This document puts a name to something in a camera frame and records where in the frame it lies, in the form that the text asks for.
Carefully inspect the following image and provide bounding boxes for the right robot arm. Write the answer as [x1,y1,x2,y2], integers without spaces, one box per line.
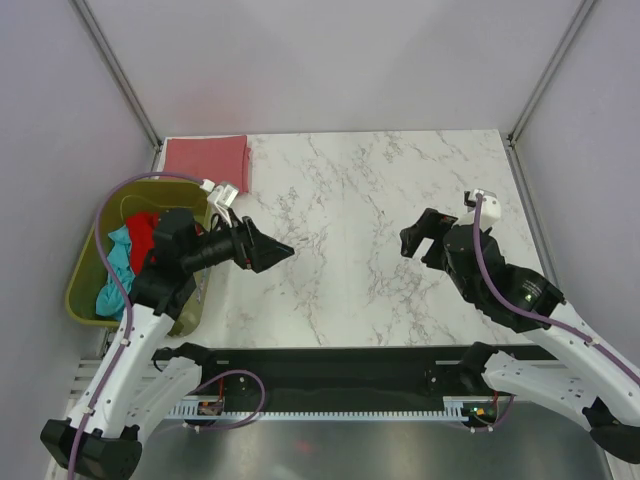
[400,200,639,464]

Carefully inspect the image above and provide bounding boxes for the white slotted cable duct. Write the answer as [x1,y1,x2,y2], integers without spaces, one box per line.
[164,398,469,422]

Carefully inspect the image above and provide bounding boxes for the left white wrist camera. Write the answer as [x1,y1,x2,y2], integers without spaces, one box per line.
[207,182,239,225]

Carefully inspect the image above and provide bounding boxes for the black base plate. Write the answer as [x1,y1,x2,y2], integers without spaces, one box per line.
[149,344,516,414]

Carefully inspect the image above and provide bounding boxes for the right aluminium frame post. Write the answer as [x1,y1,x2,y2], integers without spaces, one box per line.
[502,0,600,149]

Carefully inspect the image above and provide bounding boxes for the folded pink t shirt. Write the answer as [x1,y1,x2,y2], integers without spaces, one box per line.
[163,135,251,194]

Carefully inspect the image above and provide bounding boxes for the teal t shirt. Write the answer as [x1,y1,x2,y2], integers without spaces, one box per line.
[95,225,135,321]

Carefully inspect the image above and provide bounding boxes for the olive green laundry basket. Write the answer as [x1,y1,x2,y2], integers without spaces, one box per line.
[65,178,212,337]

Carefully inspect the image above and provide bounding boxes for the left aluminium frame post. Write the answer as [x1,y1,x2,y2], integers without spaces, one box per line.
[69,0,162,152]

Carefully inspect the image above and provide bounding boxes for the aluminium frame post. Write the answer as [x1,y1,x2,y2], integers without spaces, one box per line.
[69,0,162,152]
[502,0,600,149]

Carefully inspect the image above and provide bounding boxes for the red t shirt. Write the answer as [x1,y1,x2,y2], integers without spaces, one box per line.
[125,212,159,275]

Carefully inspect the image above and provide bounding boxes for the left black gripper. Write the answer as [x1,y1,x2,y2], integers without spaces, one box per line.
[182,208,293,273]

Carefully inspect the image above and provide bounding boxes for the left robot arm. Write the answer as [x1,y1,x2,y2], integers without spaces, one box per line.
[40,208,294,479]

